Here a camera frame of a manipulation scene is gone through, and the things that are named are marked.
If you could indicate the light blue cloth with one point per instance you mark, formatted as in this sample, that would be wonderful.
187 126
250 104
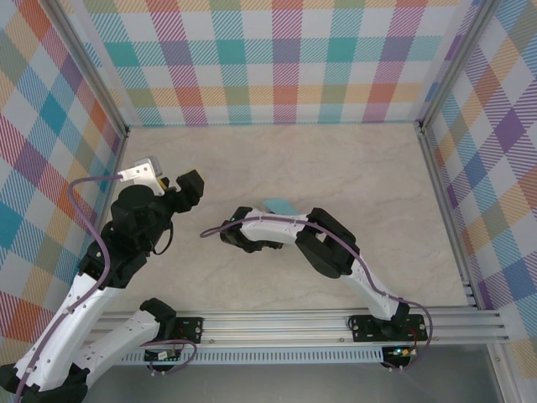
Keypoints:
280 205

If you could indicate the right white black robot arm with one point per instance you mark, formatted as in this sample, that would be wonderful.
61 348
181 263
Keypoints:
367 294

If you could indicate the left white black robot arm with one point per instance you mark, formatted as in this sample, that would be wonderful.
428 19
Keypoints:
84 327

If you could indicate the small circuit board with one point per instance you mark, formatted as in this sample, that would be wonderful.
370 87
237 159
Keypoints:
400 352
161 356

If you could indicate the grey metal panel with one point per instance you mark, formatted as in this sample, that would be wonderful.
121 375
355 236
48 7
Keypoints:
272 386

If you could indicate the aluminium mounting rail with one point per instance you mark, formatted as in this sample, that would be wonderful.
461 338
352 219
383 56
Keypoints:
272 327

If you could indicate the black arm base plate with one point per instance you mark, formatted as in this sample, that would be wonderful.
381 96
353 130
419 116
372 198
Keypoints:
189 329
365 329

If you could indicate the aluminium corner post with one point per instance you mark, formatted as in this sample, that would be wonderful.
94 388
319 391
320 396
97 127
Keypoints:
98 71
446 71

